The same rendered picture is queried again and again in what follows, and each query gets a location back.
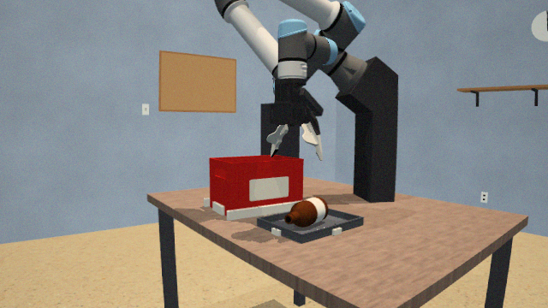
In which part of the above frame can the red plastic crate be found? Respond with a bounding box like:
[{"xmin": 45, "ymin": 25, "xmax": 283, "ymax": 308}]
[{"xmin": 209, "ymin": 155, "xmax": 304, "ymax": 216}]

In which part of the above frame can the brown bottle with white label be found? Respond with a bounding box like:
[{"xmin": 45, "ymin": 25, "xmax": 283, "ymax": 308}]
[{"xmin": 284, "ymin": 197, "xmax": 328, "ymax": 228}]

